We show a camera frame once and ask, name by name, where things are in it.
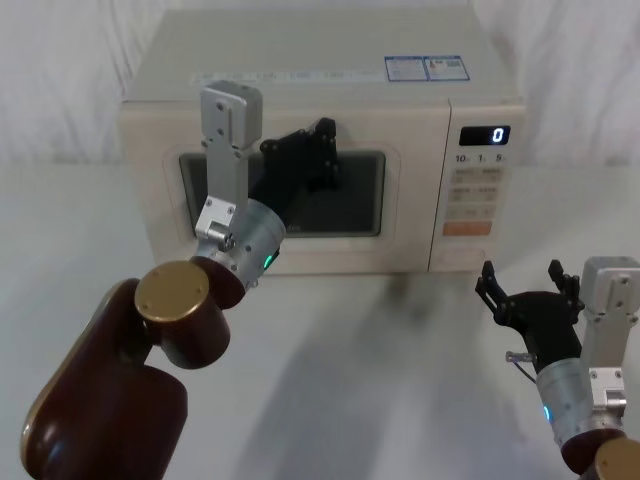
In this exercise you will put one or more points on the white curtain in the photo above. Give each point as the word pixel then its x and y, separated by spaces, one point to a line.
pixel 60 75

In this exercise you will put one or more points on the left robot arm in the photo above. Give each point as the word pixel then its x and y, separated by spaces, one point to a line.
pixel 165 300

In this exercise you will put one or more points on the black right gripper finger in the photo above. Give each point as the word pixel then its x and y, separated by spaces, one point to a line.
pixel 487 282
pixel 570 287

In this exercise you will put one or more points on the white table cloth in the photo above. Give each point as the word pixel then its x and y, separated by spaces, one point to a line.
pixel 350 400

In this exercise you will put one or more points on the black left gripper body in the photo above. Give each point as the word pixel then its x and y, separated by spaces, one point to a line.
pixel 277 175

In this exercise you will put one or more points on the oven control panel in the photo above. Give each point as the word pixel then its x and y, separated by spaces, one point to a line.
pixel 475 205

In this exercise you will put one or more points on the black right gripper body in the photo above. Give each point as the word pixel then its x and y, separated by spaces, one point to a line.
pixel 542 320

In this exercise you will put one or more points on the cream microwave oven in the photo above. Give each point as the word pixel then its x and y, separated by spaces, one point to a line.
pixel 300 45

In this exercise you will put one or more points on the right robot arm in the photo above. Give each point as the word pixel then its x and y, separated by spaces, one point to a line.
pixel 565 395

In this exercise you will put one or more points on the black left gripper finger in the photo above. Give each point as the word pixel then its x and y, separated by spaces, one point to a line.
pixel 326 132
pixel 332 175

